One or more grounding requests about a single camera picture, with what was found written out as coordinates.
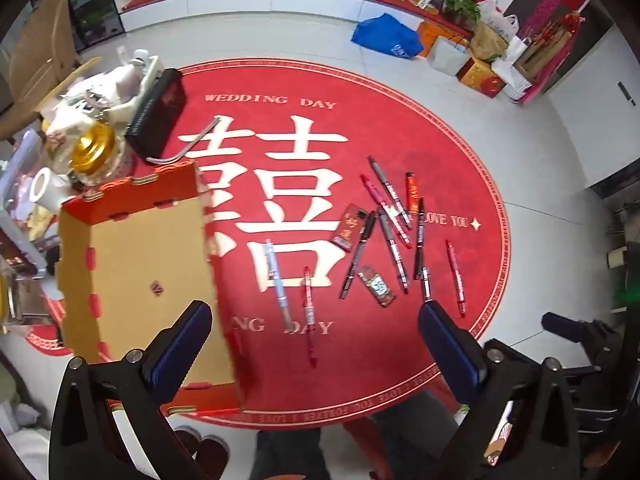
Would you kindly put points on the printed lighter in clear case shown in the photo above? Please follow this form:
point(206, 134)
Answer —
point(378, 286)

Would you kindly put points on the person's leg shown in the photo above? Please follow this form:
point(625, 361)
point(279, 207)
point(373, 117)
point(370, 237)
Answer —
point(295, 455)
point(410, 415)

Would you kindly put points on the small red round mat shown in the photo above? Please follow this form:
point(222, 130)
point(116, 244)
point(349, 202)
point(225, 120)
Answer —
point(42, 340)

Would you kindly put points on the red cardboard gift box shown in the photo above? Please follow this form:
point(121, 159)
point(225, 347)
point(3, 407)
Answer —
point(140, 260)

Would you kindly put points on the white shopping bag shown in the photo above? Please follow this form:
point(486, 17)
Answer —
point(510, 77)

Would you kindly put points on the person's left leg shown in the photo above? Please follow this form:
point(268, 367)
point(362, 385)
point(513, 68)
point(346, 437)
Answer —
point(295, 455)

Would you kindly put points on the glass jar with gold lid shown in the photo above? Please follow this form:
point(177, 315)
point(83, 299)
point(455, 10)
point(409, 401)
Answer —
point(95, 147)

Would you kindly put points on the small red box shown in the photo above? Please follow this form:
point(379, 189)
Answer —
point(349, 226)

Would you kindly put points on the white paper bag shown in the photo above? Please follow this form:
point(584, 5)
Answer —
point(447, 57)

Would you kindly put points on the round red printed mat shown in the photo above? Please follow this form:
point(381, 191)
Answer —
point(440, 160)

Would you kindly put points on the dark red slipper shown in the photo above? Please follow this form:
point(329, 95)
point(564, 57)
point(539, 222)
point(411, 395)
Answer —
point(186, 442)
point(215, 452)

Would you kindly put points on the brown paper bag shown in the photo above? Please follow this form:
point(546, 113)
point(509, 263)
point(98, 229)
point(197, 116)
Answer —
point(487, 40)

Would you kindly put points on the black portable radio with antenna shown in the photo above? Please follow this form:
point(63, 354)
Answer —
point(155, 115)

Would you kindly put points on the white tape roll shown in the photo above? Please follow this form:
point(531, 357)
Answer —
point(52, 190)

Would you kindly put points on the green potted plant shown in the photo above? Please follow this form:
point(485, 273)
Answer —
point(460, 5)

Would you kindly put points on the blue plastic bag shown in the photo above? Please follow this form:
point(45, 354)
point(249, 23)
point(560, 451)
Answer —
point(385, 35)

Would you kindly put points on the dark glass cabinet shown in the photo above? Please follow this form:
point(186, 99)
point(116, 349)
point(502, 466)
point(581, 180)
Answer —
point(92, 5)

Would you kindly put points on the yellow and red gift box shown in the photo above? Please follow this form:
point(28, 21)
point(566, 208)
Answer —
point(480, 77)

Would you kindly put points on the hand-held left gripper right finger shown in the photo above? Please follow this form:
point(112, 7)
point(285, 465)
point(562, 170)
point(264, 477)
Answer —
point(450, 350)

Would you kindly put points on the white plastic bag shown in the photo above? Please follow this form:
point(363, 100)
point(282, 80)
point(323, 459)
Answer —
point(80, 105)

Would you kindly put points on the clear plastic container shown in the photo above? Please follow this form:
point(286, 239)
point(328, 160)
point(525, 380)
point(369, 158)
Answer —
point(17, 170)

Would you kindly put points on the printed colourful packet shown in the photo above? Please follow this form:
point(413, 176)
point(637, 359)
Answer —
point(500, 440)

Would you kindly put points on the person's right leg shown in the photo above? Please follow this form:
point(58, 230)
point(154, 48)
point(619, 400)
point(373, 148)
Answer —
point(410, 415)

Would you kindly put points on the red lighter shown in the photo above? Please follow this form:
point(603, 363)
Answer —
point(411, 192)

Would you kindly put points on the orange cardboard box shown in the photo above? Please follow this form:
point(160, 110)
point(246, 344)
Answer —
point(432, 35)

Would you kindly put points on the pale blue pen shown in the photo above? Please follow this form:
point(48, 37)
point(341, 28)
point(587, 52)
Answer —
point(276, 280)

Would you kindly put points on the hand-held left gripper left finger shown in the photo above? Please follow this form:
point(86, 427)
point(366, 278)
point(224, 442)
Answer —
point(180, 345)

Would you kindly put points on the red pen with pink grip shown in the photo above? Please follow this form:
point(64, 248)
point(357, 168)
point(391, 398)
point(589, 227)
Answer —
point(382, 205)

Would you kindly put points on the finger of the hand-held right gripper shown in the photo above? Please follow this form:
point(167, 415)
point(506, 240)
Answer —
point(565, 327)

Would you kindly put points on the red clear pen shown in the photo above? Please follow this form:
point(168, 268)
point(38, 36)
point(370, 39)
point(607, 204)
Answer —
point(308, 310)
point(455, 277)

